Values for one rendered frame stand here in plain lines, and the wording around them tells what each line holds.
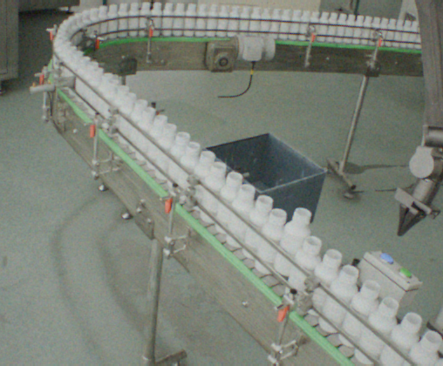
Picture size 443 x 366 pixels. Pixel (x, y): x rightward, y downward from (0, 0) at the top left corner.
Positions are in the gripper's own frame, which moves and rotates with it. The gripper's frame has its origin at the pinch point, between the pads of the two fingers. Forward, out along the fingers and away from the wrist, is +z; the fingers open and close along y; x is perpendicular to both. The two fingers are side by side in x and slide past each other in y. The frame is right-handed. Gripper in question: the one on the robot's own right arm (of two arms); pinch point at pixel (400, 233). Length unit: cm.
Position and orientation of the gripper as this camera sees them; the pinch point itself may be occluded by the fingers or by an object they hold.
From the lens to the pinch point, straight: 135.7
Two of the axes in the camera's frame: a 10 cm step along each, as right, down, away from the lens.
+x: 6.9, 0.9, 7.2
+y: 6.0, 4.9, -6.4
